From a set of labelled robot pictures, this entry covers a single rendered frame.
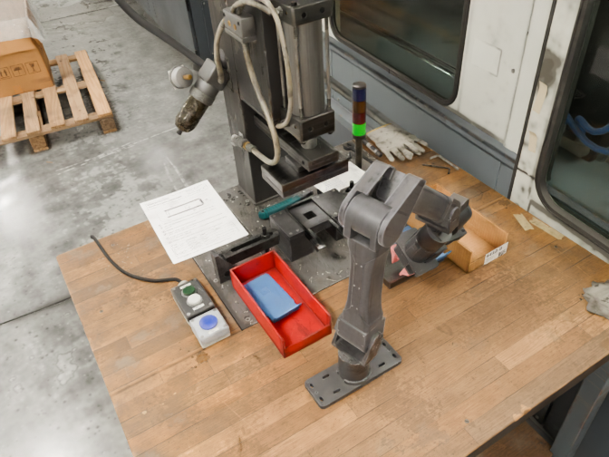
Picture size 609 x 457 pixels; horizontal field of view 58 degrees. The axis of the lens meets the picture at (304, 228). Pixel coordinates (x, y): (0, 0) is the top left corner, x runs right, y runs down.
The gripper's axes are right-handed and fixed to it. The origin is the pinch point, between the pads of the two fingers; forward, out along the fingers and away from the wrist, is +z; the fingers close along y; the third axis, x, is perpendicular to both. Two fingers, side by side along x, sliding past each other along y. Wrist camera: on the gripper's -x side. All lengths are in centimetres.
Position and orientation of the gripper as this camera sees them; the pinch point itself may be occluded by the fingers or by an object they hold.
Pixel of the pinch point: (399, 267)
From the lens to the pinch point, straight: 130.9
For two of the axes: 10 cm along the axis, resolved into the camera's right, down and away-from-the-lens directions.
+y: -4.8, -8.3, 2.8
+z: -2.7, 4.4, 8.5
